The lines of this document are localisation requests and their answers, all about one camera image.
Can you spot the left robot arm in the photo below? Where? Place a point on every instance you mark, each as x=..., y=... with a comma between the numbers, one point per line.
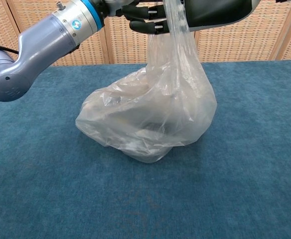
x=43, y=49

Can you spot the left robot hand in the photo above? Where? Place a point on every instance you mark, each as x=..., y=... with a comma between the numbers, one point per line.
x=145, y=25

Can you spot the blue carpet table mat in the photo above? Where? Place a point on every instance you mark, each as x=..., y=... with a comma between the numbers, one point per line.
x=60, y=174

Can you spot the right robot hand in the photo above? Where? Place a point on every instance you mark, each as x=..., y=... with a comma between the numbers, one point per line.
x=215, y=12

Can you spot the clear plastic bag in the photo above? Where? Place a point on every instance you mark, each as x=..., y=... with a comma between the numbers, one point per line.
x=148, y=112

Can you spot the woven bamboo folding screen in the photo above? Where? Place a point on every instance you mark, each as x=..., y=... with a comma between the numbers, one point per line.
x=235, y=42

